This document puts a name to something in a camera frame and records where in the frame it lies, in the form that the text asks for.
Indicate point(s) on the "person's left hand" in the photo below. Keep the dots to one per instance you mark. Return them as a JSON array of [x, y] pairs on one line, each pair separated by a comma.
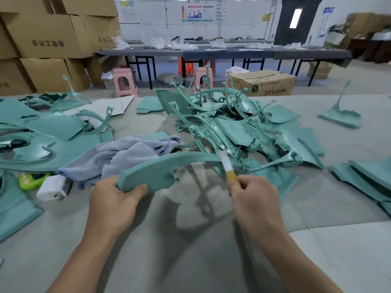
[[113, 207]]

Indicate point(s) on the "person's right hand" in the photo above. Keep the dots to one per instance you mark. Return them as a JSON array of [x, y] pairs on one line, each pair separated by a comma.
[[256, 204]]

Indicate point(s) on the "grey-blue wiping cloth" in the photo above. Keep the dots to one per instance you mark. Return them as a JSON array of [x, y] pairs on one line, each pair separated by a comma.
[[116, 158]]

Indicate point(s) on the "single green plastic part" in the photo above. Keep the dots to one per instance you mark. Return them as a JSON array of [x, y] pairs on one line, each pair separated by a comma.
[[153, 171]]

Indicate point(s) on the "pile of green plastic parts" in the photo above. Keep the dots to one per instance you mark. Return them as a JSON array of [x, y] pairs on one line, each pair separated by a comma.
[[49, 149]]

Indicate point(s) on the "brown cardboard box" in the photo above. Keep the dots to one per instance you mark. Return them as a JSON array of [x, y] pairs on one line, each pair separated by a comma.
[[261, 83]]

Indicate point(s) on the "stack of brown cardboard boxes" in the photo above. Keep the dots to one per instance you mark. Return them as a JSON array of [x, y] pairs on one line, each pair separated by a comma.
[[49, 39]]

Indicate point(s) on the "person's left forearm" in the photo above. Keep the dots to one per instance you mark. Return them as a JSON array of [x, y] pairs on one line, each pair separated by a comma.
[[85, 265]]

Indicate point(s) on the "person's right forearm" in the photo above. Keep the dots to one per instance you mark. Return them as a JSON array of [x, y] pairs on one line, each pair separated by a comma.
[[299, 268]]

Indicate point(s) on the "white power adapter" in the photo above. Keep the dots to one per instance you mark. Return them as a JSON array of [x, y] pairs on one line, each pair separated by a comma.
[[54, 188]]

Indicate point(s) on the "green and yellow gadget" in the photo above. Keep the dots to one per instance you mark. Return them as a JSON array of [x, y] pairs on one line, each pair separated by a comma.
[[30, 182]]

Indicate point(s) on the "white paper sheet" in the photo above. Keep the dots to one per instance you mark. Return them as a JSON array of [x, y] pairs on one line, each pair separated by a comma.
[[101, 105]]

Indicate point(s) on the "white foam sheet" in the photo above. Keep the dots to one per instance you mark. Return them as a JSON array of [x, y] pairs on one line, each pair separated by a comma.
[[348, 256]]

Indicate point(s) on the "pink plastic stool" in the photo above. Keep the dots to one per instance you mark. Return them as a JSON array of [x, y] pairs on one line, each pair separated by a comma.
[[204, 77], [124, 82]]

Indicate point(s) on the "long grey work table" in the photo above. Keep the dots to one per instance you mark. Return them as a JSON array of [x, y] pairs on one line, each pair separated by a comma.
[[232, 55]]

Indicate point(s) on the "orange object under table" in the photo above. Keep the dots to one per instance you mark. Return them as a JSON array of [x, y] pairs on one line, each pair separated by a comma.
[[186, 67]]

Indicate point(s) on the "heap of clear plastic bags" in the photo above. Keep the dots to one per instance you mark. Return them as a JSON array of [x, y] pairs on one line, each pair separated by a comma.
[[153, 43]]

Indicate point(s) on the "dark door with window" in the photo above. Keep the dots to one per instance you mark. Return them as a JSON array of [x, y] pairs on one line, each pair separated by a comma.
[[296, 22]]

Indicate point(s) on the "colourful wall poster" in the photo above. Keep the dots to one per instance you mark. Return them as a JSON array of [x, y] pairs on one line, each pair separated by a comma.
[[197, 13]]

